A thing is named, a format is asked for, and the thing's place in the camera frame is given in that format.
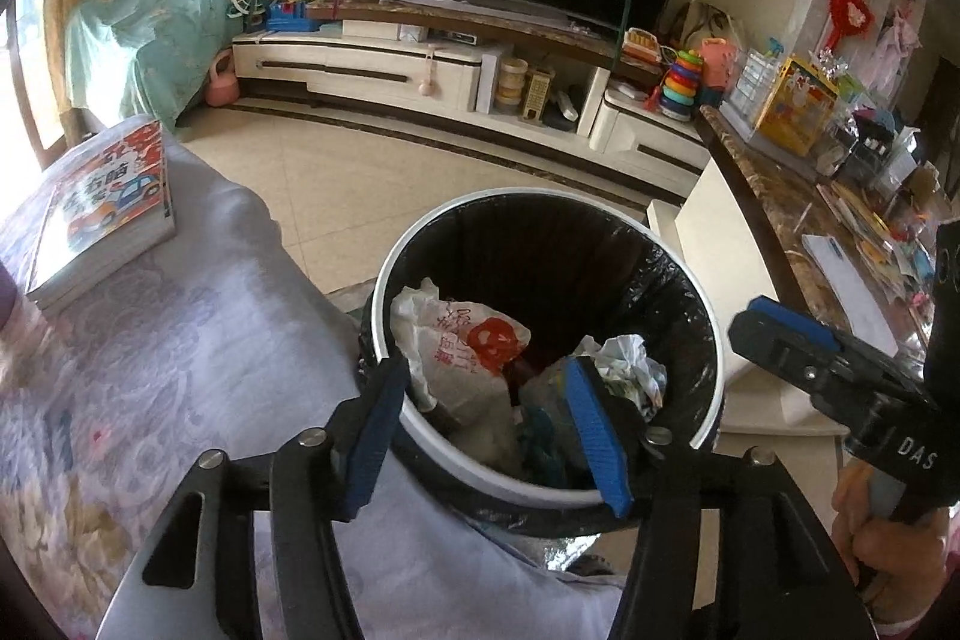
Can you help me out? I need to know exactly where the white tissue wad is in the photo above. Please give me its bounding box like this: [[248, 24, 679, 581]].
[[573, 333, 667, 422]]

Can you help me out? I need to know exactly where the white paper bag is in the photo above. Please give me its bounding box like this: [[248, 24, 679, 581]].
[[391, 278, 530, 429]]

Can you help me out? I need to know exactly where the white round trash bin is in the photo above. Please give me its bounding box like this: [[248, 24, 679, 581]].
[[359, 188, 724, 537]]

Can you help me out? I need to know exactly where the person's right hand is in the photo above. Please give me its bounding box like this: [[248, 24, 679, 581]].
[[832, 459, 950, 630]]

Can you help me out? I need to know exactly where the white paper sheet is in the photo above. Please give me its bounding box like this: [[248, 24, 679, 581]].
[[802, 234, 898, 357]]

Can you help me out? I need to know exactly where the brown marble side counter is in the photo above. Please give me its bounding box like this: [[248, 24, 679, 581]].
[[696, 102, 947, 378]]

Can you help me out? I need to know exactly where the yellow toy box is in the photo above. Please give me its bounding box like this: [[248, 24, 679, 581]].
[[755, 57, 838, 158]]

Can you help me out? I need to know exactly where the stack of children's books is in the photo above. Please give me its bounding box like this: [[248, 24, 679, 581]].
[[26, 115, 176, 314]]

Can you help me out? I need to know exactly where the pink toy kettlebell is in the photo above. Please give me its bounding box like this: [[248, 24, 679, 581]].
[[203, 49, 241, 107]]

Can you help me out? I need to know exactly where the white TV cabinet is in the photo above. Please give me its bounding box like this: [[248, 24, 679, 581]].
[[233, 0, 709, 202]]

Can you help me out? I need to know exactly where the teal cloth covered furniture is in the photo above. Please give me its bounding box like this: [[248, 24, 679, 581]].
[[64, 0, 241, 127]]

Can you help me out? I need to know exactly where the rainbow stacking ring toy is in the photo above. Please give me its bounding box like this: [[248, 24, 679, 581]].
[[658, 50, 704, 122]]

